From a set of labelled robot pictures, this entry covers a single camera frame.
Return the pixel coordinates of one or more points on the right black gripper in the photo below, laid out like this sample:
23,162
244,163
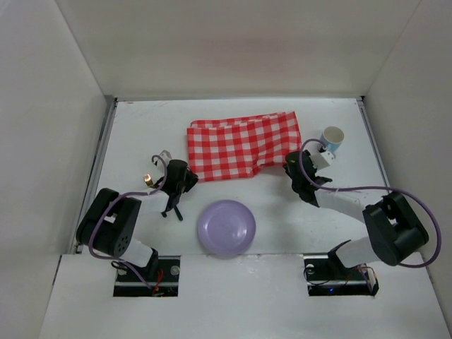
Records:
294,164

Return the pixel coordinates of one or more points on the light blue mug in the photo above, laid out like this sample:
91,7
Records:
332,138

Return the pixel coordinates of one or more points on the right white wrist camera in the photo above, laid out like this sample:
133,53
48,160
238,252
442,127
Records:
323,160

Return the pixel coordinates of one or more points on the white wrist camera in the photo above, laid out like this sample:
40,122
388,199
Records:
165,156
323,160

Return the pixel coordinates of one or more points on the red white checkered cloth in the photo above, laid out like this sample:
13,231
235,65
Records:
239,148

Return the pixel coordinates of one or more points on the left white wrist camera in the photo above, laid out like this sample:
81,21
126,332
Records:
165,156

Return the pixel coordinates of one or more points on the purple plastic plate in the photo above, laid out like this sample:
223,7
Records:
226,228

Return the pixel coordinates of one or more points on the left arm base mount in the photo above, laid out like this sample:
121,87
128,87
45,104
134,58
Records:
160,278

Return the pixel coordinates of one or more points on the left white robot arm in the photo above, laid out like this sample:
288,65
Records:
107,227

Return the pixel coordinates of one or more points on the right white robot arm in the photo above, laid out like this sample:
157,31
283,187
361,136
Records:
394,231

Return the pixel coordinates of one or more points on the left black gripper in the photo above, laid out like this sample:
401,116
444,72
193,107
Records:
173,198

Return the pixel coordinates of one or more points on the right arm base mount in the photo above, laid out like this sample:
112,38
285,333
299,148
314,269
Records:
326,276

